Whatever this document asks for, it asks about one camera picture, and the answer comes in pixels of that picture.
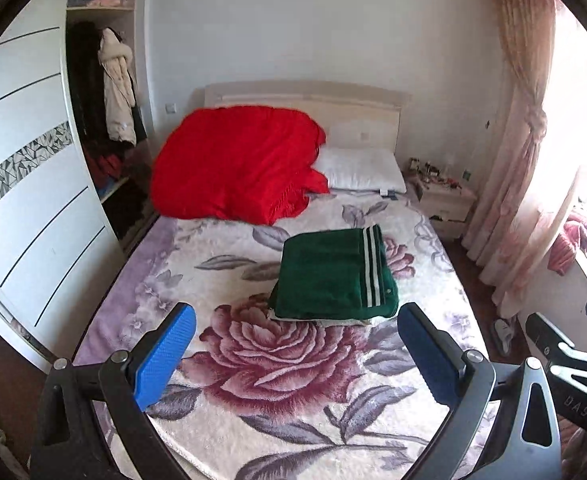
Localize black folded garment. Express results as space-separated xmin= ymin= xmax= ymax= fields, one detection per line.
xmin=269 ymin=307 xmax=374 ymax=326

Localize white sliding door wardrobe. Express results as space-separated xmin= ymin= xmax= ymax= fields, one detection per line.
xmin=0 ymin=0 xmax=159 ymax=376

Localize red blanket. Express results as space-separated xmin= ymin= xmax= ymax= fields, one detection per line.
xmin=150 ymin=106 xmax=330 ymax=227

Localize pink floral curtain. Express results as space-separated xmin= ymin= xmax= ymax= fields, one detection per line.
xmin=461 ymin=0 xmax=587 ymax=318

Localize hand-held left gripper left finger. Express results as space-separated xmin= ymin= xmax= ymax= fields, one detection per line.
xmin=30 ymin=302 xmax=197 ymax=480

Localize green varsity jacket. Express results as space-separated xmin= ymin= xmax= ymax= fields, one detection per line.
xmin=267 ymin=225 xmax=400 ymax=322

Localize beige hanging coat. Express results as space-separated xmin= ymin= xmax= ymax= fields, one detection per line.
xmin=98 ymin=27 xmax=138 ymax=146

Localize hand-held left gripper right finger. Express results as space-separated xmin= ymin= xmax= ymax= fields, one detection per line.
xmin=397 ymin=302 xmax=563 ymax=480

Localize pink clothing heap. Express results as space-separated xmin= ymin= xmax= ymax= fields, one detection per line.
xmin=547 ymin=210 xmax=587 ymax=276

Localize cream wooden bed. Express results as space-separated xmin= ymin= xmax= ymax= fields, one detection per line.
xmin=203 ymin=80 xmax=411 ymax=161

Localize dark clothes pile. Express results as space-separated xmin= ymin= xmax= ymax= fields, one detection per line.
xmin=106 ymin=185 xmax=149 ymax=241

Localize red clothes on shelf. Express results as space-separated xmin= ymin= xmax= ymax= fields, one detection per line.
xmin=86 ymin=147 xmax=126 ymax=186

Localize clutter of small bottles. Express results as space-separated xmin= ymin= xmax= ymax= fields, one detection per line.
xmin=407 ymin=156 xmax=474 ymax=191

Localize cream nightstand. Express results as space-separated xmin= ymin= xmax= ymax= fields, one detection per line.
xmin=413 ymin=177 xmax=478 ymax=241

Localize white pillow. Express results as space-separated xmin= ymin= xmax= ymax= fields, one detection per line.
xmin=316 ymin=146 xmax=408 ymax=196

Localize white slipper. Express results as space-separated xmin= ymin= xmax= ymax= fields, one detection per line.
xmin=492 ymin=317 xmax=517 ymax=357

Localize black hanging clothes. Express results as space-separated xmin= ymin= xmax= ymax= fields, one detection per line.
xmin=67 ymin=21 xmax=109 ymax=146

